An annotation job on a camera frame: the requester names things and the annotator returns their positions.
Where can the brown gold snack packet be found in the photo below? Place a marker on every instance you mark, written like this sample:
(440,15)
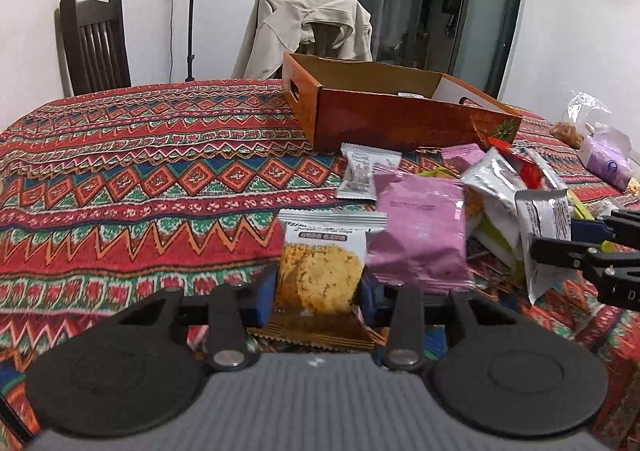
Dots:
(310,332)

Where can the small white snack packet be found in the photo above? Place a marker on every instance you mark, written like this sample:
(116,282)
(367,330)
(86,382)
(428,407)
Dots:
(357,173)

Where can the orange cardboard box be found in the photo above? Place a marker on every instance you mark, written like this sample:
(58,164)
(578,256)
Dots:
(390,118)

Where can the black light stand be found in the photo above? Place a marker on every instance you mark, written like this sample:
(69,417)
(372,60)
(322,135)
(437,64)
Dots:
(192,6)

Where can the red snack packet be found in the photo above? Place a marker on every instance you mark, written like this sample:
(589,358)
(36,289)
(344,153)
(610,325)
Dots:
(530,173)

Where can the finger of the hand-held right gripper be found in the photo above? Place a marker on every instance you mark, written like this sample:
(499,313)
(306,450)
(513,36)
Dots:
(590,230)
(555,252)

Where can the dark wooden chair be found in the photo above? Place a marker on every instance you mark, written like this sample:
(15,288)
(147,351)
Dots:
(95,46)
(322,38)

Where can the white grey snack packet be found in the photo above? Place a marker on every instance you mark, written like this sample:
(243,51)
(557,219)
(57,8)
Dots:
(545,221)

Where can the silver snack packet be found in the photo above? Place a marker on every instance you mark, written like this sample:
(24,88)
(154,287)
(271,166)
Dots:
(492,181)

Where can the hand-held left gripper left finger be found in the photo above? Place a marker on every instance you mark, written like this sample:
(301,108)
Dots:
(265,298)

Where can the beige jacket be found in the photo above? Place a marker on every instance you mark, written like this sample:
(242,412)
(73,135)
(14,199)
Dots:
(280,26)

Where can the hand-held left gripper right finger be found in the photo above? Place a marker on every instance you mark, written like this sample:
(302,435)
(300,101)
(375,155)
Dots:
(367,298)

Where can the glass sliding door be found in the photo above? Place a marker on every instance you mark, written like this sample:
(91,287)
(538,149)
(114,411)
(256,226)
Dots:
(490,21)

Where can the pink snack packet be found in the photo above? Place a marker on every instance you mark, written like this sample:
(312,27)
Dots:
(465,157)

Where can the large purple snack packet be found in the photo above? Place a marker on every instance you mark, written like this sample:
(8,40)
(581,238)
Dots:
(420,231)

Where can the clear plastic bag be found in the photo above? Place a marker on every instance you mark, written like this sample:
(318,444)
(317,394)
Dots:
(580,111)

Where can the purple tissue pack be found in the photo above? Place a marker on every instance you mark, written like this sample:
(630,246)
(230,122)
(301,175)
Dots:
(605,158)

